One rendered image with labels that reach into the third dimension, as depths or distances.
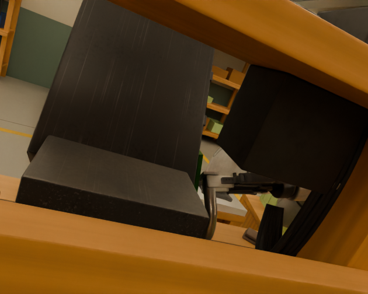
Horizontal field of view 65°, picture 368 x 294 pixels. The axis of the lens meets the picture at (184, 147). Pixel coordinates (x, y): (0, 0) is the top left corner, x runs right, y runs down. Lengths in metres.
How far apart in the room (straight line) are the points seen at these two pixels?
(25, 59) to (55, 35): 0.71
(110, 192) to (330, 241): 0.37
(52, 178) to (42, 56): 5.82
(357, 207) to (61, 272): 0.43
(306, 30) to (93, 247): 0.27
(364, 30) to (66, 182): 0.45
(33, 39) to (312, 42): 6.05
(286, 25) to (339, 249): 0.38
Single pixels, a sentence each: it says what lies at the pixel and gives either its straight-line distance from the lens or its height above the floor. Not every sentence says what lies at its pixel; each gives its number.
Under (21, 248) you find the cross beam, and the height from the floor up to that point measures 1.26.
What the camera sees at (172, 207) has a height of 1.24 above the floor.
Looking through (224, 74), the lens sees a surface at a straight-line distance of 6.26.
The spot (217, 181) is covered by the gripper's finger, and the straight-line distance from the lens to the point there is 0.72.
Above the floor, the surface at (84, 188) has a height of 1.24.
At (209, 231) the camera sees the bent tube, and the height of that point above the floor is 1.12.
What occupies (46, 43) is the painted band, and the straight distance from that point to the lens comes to 6.21.
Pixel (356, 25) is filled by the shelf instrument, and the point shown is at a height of 1.59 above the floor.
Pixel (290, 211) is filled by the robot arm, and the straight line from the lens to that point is 0.96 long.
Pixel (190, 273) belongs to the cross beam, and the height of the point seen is 1.26.
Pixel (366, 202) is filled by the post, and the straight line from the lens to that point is 0.53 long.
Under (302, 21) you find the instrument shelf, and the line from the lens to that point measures 0.28.
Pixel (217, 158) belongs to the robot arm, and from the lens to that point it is 1.50.
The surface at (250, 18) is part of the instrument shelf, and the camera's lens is 0.26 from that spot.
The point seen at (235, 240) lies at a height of 0.90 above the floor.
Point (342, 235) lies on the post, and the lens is 0.54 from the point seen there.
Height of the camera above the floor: 1.46
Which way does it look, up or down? 16 degrees down
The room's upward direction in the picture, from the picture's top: 22 degrees clockwise
